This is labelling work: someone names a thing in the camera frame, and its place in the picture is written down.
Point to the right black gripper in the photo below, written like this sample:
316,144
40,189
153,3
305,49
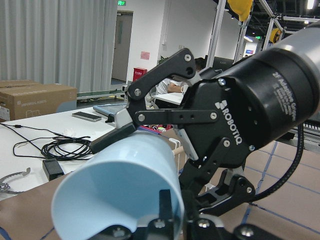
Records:
256,101

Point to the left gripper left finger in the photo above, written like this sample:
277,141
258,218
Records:
152,220

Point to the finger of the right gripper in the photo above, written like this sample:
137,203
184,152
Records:
232,190
135,114

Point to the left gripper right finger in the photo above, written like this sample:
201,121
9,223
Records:
198,226

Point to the light blue plastic cup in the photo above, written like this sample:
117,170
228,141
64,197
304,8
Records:
119,185

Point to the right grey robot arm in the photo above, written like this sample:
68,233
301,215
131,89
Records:
306,39

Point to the seated person white shirt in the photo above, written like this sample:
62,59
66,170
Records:
169,85

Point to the red fire extinguisher box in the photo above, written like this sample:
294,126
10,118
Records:
138,72

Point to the teach pendant tablet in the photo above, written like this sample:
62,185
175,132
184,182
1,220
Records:
109,109

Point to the black smartphone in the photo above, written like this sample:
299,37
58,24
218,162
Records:
86,116

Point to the black power brick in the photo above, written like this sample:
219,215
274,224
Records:
52,169

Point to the metal claw tool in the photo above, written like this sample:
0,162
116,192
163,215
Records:
6,182

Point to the cardboard box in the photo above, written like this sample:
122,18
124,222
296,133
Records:
20,99

